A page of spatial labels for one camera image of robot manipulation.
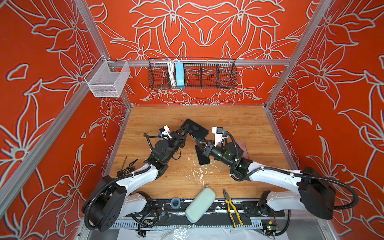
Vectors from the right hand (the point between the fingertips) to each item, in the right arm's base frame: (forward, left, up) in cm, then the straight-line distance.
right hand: (193, 141), depth 70 cm
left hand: (+8, +2, +2) cm, 8 cm away
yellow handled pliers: (-25, -19, -25) cm, 40 cm away
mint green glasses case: (-23, -3, -24) cm, 33 cm away
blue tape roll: (-21, +10, -25) cm, 35 cm away
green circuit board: (-32, -36, -25) cm, 54 cm away
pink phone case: (+11, -33, -25) cm, 43 cm away
